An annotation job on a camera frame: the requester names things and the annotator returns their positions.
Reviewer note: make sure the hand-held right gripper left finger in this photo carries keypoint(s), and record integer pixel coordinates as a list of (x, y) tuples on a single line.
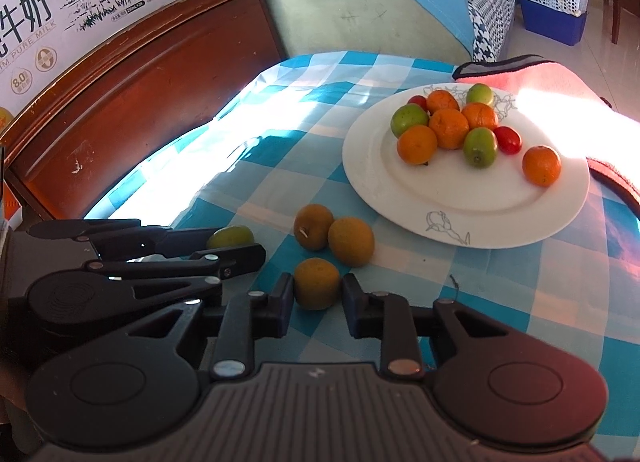
[(286, 299)]

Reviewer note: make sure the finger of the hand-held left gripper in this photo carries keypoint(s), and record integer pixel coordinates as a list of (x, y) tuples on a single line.
[(200, 264), (110, 237)]

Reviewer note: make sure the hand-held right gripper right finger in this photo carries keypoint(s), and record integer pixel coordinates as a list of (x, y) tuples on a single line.
[(350, 299)]

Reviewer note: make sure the orange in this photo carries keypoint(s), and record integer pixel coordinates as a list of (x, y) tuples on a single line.
[(541, 165), (448, 128), (480, 116), (417, 144), (351, 241), (316, 284), (313, 227), (442, 100)]

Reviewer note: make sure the green jujube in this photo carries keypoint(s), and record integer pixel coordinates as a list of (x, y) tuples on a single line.
[(480, 93), (231, 236), (480, 146), (407, 119)]

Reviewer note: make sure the white floral plate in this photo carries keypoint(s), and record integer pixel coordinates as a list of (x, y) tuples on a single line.
[(475, 202)]

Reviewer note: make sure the red cherry tomato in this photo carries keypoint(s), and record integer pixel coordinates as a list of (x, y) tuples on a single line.
[(508, 139), (417, 101)]

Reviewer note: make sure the wooden headboard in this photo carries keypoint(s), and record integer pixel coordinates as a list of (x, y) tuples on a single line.
[(125, 91)]

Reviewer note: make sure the blue checkered tablecloth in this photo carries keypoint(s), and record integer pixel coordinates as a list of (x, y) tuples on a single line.
[(300, 141)]

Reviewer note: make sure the white milk carton box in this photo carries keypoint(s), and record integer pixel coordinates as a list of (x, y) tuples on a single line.
[(75, 1)]

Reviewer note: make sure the green sofa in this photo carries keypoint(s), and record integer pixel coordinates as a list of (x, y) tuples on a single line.
[(350, 16)]

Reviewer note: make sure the pink towel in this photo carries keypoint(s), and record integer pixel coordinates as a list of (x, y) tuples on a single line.
[(550, 81)]

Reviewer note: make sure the houndstooth seat cover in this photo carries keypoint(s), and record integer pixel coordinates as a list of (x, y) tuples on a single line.
[(492, 16)]

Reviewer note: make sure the blue plastic bin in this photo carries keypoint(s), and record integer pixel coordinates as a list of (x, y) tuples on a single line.
[(552, 24)]

